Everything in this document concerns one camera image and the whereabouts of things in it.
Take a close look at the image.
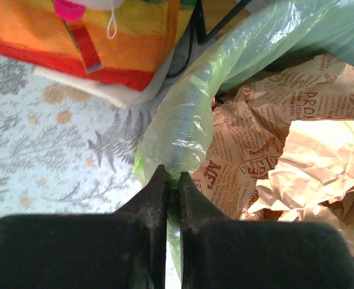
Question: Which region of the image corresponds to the pink white plush doll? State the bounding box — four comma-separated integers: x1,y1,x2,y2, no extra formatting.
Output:
53,0,125,39

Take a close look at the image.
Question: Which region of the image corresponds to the blue trash bin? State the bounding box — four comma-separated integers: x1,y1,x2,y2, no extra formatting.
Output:
165,27,244,172

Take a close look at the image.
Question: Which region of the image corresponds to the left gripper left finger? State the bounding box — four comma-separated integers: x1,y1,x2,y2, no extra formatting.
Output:
0,166,169,288

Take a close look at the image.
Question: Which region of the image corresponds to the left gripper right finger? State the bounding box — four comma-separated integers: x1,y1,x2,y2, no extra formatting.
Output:
179,173,354,288

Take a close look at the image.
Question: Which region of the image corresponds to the green trash bag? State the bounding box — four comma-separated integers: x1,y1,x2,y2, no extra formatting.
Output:
134,1,354,284

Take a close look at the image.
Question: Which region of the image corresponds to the crumpled brown paper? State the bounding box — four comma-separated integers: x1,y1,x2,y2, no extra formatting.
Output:
192,54,354,255

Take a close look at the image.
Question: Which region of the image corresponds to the rainbow striped bag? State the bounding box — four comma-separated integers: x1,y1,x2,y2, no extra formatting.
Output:
0,1,196,108

